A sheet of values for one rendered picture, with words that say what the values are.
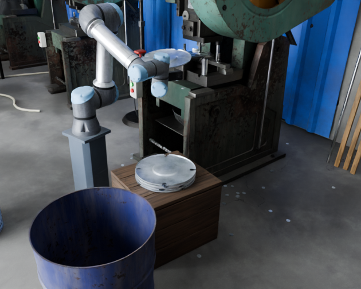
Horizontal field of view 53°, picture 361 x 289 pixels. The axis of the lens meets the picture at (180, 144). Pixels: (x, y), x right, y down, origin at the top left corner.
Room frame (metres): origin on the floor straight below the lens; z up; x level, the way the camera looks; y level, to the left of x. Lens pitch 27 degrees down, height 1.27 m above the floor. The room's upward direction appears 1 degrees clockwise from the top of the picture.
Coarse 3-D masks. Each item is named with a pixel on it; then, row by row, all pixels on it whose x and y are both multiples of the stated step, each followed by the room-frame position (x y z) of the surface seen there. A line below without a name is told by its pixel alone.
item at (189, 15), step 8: (192, 8) 2.16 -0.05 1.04; (184, 16) 2.19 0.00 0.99; (192, 16) 2.16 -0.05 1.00; (184, 24) 2.17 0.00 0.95; (192, 24) 2.12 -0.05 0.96; (200, 24) 2.11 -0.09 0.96; (184, 32) 2.17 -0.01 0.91; (192, 32) 2.12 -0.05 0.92; (200, 32) 2.11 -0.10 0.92; (208, 32) 2.15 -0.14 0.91
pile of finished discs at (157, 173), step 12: (156, 156) 1.61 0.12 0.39; (168, 156) 1.61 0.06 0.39; (180, 156) 1.60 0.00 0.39; (144, 168) 1.48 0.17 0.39; (156, 168) 1.48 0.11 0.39; (168, 168) 1.48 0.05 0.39; (180, 168) 1.49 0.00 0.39; (192, 168) 1.49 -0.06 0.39; (144, 180) 1.38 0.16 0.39; (156, 180) 1.38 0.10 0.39; (168, 180) 1.38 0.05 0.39; (180, 180) 1.38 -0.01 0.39; (192, 180) 1.41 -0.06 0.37; (168, 192) 1.34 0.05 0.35
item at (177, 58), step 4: (152, 52) 2.15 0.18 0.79; (156, 52) 2.15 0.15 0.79; (164, 52) 2.14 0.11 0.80; (168, 52) 2.13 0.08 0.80; (172, 52) 2.13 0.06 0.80; (176, 52) 2.13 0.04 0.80; (180, 52) 2.12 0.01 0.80; (184, 52) 2.12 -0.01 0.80; (188, 52) 2.10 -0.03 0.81; (148, 56) 2.09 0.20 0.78; (152, 56) 2.08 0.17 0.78; (172, 56) 2.05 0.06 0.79; (176, 56) 2.06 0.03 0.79; (180, 56) 2.06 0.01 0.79; (184, 56) 2.05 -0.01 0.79; (188, 56) 2.05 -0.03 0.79; (144, 60) 2.03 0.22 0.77; (148, 60) 2.03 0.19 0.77; (172, 60) 1.99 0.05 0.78; (176, 60) 2.00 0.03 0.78; (180, 60) 2.00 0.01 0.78; (184, 60) 1.99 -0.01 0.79; (172, 64) 1.95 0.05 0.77; (176, 64) 1.94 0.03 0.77; (180, 64) 1.94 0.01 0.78; (184, 64) 1.94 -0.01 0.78
